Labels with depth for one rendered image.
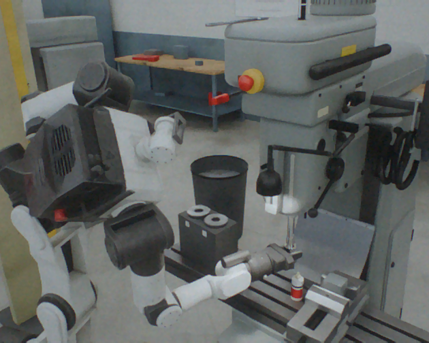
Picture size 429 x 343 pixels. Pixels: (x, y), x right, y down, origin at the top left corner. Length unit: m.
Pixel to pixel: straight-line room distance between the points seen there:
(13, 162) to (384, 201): 1.28
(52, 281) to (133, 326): 1.52
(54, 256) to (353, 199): 1.10
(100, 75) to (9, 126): 1.52
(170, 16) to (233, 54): 6.52
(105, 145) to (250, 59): 0.41
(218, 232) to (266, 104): 0.58
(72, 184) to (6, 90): 1.65
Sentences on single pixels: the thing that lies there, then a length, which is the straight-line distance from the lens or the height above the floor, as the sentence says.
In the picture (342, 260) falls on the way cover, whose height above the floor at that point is 0.97.
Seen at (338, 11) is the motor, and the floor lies 1.90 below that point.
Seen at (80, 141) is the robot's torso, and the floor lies 1.67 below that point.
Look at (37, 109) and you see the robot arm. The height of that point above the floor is 1.67.
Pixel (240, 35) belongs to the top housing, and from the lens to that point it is 1.12.
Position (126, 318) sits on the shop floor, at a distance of 3.03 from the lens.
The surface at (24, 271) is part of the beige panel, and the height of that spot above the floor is 0.38.
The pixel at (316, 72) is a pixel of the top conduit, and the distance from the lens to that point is 1.05.
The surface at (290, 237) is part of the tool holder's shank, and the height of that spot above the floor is 1.20.
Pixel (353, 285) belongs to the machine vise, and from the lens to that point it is 1.53.
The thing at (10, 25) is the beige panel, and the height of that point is 1.81.
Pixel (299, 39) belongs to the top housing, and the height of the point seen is 1.86.
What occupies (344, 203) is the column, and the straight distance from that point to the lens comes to 1.79.
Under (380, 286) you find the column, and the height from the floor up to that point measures 0.83.
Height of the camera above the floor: 1.99
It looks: 23 degrees down
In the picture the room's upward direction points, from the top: 2 degrees counter-clockwise
